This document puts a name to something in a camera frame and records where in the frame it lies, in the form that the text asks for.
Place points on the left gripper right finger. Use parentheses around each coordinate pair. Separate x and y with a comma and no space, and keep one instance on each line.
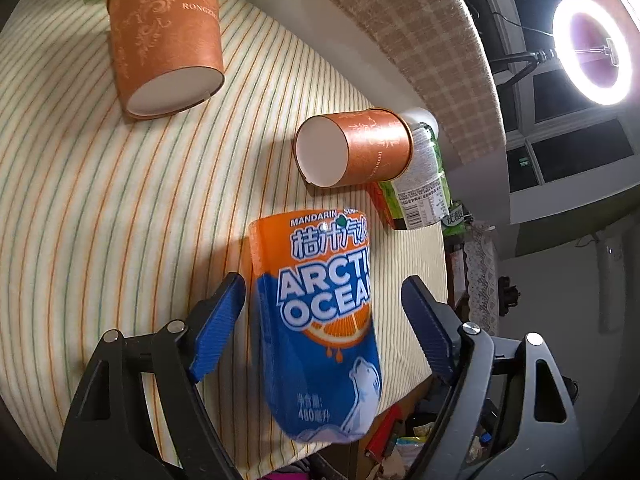
(508,412)

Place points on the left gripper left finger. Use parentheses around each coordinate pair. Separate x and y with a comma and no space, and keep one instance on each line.
(108,432)

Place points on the blue orange Arctic Ocean cup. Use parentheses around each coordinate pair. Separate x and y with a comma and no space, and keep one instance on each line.
(322,375)

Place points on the orange paper cup near white-capped bottle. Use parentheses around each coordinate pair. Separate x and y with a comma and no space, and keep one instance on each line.
(352,148)

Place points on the orange paper cup near green-capped bottle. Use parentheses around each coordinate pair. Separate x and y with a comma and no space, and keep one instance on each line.
(167,54)

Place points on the white lace-covered side table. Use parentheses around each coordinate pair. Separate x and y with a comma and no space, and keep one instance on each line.
(481,271)

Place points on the striped mattress cover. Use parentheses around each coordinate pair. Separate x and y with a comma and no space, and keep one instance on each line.
(107,223)

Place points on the green carton box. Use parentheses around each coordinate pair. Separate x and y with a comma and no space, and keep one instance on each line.
(457,221)

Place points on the green tea bottle white cap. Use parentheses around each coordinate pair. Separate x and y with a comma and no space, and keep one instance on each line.
(420,196)

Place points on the black light tripod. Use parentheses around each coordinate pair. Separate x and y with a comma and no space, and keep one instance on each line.
(532,59)

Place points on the beige plaid cushion backrest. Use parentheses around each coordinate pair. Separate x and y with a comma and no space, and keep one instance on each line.
(436,48)

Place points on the window frame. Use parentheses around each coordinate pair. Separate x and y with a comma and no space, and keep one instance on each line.
(563,151)

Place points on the white ring light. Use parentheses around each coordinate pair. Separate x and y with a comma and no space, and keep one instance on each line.
(582,24)

